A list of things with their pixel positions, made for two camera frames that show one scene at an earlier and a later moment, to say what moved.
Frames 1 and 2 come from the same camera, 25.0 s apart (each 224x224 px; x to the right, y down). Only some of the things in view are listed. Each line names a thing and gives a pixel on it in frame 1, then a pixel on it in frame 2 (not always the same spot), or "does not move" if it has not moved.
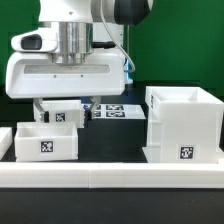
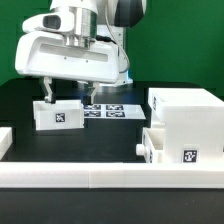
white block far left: (6, 139) does not move
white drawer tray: (62, 111) does not move
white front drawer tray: (46, 141) to (153, 145)
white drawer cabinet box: (184, 125) does not move
